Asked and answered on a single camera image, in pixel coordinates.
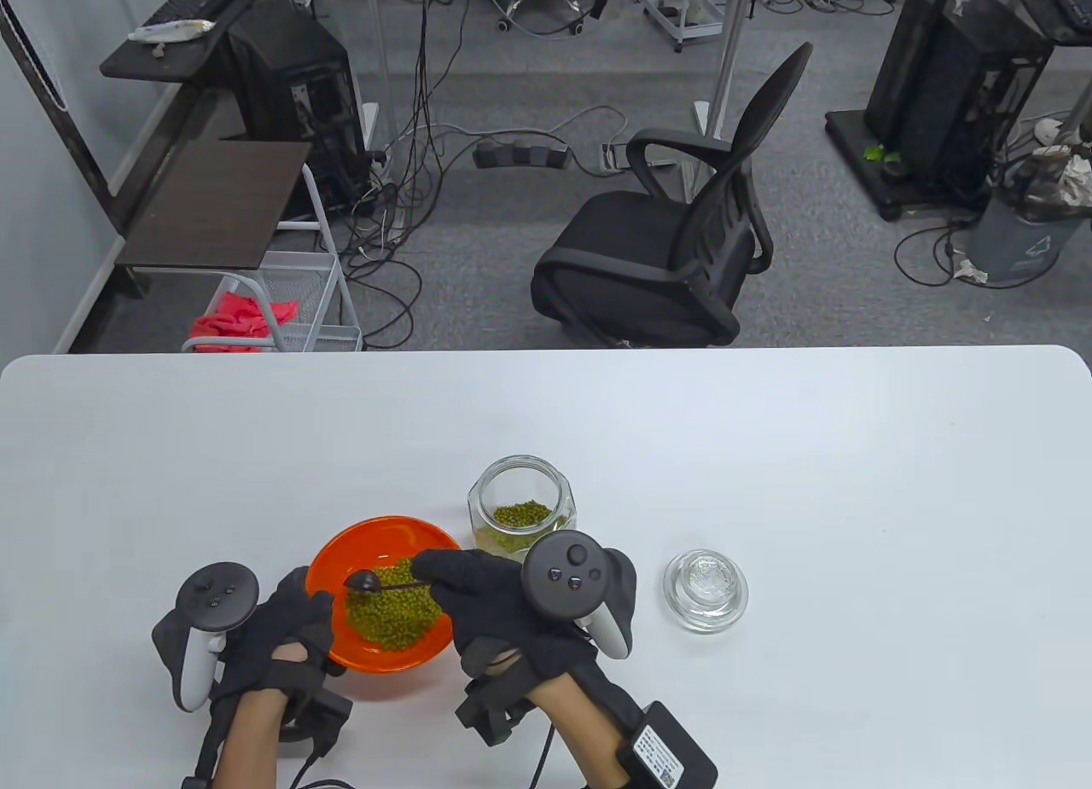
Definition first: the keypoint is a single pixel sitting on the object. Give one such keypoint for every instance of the person's left hand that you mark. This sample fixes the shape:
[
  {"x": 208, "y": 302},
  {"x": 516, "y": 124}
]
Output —
[{"x": 266, "y": 625}]

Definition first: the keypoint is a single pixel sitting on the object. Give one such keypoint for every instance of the person's right hand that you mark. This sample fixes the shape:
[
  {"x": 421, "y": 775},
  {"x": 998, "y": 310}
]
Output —
[{"x": 486, "y": 601}]

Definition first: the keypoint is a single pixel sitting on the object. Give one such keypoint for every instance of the orange bowl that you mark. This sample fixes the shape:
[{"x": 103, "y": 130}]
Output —
[{"x": 328, "y": 644}]

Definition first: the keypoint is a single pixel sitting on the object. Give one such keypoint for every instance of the green mung beans heap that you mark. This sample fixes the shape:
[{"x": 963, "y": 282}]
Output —
[{"x": 520, "y": 516}]

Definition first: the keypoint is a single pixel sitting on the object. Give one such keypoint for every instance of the green mung beans portion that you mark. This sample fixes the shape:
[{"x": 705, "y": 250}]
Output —
[{"x": 392, "y": 618}]

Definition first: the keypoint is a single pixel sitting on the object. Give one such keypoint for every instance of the black measuring scoop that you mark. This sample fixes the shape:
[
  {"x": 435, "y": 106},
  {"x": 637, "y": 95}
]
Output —
[{"x": 375, "y": 583}]

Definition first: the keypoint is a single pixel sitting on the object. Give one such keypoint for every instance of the glass jar lid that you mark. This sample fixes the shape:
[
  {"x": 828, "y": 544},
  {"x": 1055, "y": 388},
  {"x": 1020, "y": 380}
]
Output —
[{"x": 705, "y": 591}]

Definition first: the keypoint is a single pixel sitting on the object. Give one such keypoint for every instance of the person's right forearm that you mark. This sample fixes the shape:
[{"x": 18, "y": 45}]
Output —
[{"x": 580, "y": 729}]

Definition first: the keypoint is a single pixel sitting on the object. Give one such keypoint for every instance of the person's left forearm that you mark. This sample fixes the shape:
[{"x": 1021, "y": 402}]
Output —
[{"x": 252, "y": 742}]

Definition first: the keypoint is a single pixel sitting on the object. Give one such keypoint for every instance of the black white left controller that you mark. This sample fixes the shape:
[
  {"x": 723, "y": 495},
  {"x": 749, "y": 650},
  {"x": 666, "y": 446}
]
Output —
[{"x": 215, "y": 597}]

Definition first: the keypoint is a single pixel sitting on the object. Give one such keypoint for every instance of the black white controller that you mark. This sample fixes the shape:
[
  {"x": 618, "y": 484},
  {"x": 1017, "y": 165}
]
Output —
[
  {"x": 215, "y": 597},
  {"x": 567, "y": 580}
]

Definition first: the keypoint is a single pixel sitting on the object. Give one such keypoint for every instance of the black white right controller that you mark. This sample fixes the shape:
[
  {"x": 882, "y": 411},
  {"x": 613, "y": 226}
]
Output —
[{"x": 567, "y": 580}]

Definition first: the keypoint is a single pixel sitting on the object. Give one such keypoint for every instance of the glass jar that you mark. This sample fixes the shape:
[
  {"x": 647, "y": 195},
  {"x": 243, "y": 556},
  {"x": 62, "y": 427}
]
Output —
[{"x": 520, "y": 499}]

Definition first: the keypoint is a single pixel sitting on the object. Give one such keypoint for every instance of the black battery pack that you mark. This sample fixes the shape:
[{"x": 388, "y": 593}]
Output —
[{"x": 670, "y": 751}]

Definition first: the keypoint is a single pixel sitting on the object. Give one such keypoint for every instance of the red cloth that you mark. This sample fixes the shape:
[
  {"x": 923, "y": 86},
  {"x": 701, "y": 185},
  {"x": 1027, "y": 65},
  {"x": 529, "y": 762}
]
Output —
[{"x": 235, "y": 316}]

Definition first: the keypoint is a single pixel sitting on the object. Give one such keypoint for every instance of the black office chair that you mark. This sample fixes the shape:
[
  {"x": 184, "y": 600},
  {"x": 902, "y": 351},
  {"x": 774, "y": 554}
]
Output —
[{"x": 648, "y": 260}]

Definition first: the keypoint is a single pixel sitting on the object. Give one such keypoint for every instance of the dark wooden side table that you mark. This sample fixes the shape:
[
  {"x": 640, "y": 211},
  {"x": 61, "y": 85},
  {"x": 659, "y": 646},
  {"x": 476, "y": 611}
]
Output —
[{"x": 213, "y": 205}]

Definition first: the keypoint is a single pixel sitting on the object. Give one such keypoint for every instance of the black power strip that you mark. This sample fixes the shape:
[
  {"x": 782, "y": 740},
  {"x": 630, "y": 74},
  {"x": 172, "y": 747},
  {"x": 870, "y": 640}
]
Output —
[{"x": 520, "y": 153}]

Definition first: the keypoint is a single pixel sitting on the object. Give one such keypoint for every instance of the white floor socket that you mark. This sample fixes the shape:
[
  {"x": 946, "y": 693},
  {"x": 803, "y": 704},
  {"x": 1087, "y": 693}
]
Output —
[{"x": 618, "y": 156}]

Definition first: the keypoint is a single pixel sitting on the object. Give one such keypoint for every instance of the black computer tower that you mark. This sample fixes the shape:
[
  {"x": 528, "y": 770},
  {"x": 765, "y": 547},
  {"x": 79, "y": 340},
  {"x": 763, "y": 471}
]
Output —
[{"x": 299, "y": 98}]

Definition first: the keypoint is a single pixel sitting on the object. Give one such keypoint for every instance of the dark wooden desk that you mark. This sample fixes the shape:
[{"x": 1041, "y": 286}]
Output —
[{"x": 162, "y": 60}]

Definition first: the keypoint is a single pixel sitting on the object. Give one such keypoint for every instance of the black floor platform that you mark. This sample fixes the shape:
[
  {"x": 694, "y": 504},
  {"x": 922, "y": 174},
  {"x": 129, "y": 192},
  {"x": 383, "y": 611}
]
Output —
[{"x": 853, "y": 145}]

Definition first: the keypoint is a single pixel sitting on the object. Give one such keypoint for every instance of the chair wheel base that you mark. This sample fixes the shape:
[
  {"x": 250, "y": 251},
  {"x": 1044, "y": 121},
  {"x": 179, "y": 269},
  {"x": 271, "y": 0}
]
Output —
[{"x": 546, "y": 17}]

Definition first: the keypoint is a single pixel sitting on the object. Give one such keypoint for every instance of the small green object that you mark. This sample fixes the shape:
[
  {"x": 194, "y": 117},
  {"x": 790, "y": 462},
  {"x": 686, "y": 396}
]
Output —
[{"x": 879, "y": 152}]

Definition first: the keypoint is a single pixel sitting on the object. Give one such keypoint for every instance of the silver plastic packet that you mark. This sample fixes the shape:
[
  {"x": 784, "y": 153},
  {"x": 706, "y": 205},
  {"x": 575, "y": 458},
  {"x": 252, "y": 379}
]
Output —
[{"x": 171, "y": 30}]

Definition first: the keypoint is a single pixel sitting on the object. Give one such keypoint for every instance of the metal wheeled cart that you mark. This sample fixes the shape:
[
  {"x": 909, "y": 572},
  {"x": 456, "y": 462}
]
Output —
[{"x": 682, "y": 21}]

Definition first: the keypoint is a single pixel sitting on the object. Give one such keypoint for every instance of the grey trash bin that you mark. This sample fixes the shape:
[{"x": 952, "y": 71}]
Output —
[{"x": 1019, "y": 243}]

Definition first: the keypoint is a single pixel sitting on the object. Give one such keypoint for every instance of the tall black computer case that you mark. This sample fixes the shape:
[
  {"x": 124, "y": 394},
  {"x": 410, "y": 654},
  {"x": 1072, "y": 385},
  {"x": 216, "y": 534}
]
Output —
[{"x": 947, "y": 89}]

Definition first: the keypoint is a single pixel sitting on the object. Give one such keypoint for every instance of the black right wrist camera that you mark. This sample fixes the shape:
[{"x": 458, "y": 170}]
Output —
[{"x": 490, "y": 708}]

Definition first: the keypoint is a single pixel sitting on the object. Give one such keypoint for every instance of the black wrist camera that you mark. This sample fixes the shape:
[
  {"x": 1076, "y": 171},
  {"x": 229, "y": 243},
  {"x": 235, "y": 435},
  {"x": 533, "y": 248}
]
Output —
[
  {"x": 490, "y": 708},
  {"x": 322, "y": 716}
]

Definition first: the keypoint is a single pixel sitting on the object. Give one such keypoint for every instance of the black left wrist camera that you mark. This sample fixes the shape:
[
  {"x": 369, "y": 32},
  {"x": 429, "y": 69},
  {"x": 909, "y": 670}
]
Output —
[{"x": 322, "y": 716}]

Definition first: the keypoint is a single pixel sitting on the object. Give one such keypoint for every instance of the black metal frame post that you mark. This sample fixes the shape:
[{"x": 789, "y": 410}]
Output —
[{"x": 60, "y": 124}]

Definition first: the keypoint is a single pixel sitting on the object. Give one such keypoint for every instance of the white desk frame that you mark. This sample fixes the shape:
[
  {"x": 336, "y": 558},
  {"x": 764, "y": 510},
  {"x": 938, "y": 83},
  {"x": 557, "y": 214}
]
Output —
[{"x": 725, "y": 72}]

